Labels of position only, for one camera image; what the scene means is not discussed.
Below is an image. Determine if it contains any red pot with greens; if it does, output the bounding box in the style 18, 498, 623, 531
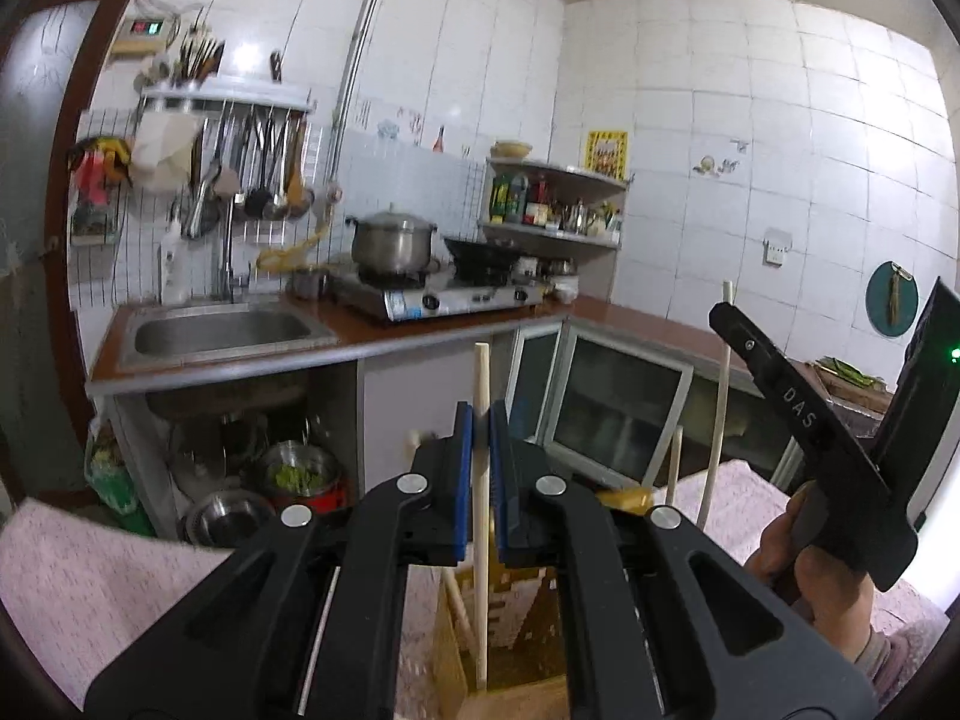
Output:
259, 441, 350, 515

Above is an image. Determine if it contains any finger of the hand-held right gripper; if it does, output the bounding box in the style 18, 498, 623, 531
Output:
707, 301, 921, 593

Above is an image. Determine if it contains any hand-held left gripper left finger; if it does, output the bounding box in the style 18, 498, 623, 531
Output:
82, 401, 476, 720

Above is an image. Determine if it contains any steel cooking pot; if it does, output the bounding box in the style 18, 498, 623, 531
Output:
346, 210, 438, 275

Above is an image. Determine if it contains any grey metal pipe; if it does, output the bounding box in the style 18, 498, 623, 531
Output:
330, 0, 398, 188

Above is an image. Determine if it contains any small steel cup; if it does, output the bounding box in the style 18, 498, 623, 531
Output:
289, 266, 331, 301

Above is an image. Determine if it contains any steel corner shelf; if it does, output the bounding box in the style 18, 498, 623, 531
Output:
478, 156, 627, 250

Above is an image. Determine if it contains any person's right hand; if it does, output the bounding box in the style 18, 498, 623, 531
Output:
748, 481, 877, 662

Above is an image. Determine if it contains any group of condiment bottles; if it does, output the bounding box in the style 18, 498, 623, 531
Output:
489, 172, 623, 235

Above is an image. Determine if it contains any green round cutting board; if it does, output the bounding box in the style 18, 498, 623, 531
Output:
866, 261, 920, 337

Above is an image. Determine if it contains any steel gas stove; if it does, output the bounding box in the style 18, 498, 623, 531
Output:
330, 270, 545, 325

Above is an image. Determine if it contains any small wall sticker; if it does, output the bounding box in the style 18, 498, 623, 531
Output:
694, 139, 751, 177

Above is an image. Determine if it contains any chrome faucet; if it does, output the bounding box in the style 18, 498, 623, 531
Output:
214, 187, 248, 301

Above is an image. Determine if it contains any yellow slotted utensil holder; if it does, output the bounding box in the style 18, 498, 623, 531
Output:
431, 486, 661, 720

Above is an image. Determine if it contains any white soap bottle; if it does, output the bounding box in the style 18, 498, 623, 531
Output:
160, 221, 192, 306

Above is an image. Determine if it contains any green plastic bag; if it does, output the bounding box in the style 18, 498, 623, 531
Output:
86, 427, 155, 537

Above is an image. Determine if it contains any beige control box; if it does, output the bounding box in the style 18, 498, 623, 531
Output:
109, 15, 177, 57

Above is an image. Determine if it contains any stainless steel sink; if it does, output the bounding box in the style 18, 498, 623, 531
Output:
124, 300, 338, 368

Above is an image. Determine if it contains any row of hanging ladles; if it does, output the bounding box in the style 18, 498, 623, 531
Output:
187, 109, 316, 222

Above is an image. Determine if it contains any black wok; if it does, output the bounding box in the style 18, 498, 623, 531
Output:
442, 236, 526, 278

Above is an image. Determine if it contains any pink floral tablecloth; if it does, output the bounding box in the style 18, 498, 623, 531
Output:
0, 457, 953, 720

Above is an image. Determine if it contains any cup of dark chopsticks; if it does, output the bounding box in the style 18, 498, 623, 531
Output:
172, 26, 226, 87

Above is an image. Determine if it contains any wire basket with red items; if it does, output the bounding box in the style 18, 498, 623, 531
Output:
67, 136, 136, 245

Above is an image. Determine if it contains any steel bowl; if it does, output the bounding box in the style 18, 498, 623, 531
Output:
184, 491, 275, 548

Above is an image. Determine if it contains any brown kitchen counter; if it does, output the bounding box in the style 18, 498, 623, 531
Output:
86, 292, 758, 398

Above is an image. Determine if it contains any steel wall utensil rack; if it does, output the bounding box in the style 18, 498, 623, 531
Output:
139, 79, 314, 117

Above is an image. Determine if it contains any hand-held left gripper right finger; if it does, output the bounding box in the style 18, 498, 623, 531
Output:
489, 400, 880, 720

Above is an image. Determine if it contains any white hanging cloth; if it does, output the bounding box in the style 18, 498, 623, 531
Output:
133, 114, 200, 192

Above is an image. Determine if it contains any brown frosted glass door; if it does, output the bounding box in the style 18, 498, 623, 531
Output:
0, 0, 147, 496

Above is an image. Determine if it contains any yellow wall poster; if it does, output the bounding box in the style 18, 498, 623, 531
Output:
585, 130, 629, 173

